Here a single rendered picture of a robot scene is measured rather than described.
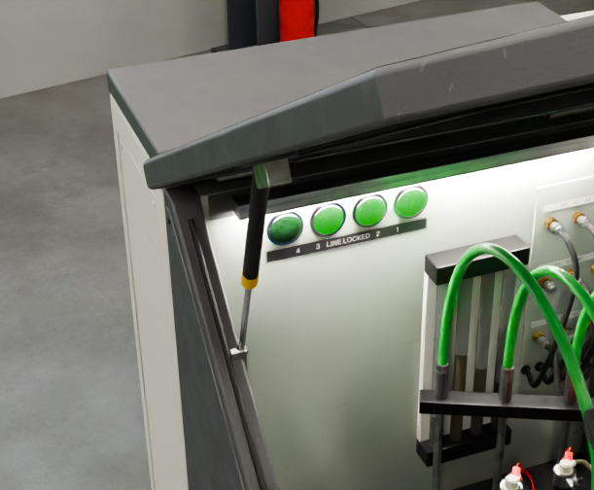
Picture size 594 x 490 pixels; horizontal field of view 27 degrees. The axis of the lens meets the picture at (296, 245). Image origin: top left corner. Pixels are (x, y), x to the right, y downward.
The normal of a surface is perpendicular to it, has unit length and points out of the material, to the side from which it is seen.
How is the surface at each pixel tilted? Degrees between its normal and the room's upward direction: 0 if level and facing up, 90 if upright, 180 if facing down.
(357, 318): 90
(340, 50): 0
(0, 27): 90
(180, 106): 0
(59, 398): 0
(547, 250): 90
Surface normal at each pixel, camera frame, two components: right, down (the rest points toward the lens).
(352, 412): 0.36, 0.48
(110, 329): -0.01, -0.85
